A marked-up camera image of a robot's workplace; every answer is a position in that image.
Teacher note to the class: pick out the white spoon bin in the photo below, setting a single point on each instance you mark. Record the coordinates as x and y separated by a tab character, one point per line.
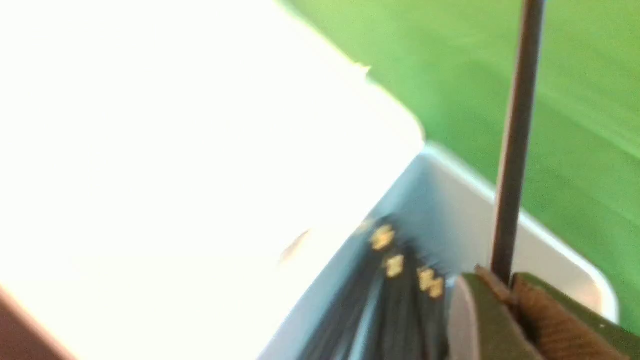
176	173

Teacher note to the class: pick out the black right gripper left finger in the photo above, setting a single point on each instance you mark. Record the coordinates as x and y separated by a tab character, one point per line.
481	321

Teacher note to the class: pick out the bundle of black chopsticks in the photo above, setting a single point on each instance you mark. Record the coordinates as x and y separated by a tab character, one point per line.
390	307

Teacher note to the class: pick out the blue chopstick bin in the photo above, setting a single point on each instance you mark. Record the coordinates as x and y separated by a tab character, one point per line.
449	210

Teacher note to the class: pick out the green cloth backdrop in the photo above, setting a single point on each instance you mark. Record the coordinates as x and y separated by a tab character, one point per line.
451	63

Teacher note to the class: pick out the black chopstick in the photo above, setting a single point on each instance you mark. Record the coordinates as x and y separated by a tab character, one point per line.
516	139

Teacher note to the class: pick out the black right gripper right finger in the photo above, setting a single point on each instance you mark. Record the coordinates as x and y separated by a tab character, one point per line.
560	328

